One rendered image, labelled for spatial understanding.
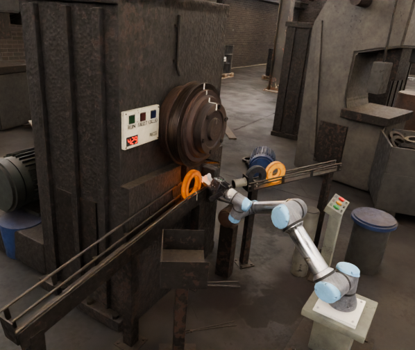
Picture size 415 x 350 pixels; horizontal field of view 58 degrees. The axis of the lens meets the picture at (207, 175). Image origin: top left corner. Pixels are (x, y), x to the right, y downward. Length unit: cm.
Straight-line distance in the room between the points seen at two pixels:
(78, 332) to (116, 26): 162
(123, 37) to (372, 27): 312
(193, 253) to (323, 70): 322
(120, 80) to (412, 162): 284
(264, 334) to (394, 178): 210
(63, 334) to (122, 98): 134
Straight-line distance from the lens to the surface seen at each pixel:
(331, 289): 196
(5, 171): 284
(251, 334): 238
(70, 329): 241
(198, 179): 226
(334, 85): 457
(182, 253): 186
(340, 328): 213
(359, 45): 446
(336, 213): 256
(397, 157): 382
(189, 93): 195
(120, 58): 175
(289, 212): 198
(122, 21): 175
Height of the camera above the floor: 165
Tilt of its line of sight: 22 degrees down
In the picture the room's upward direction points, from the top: 5 degrees clockwise
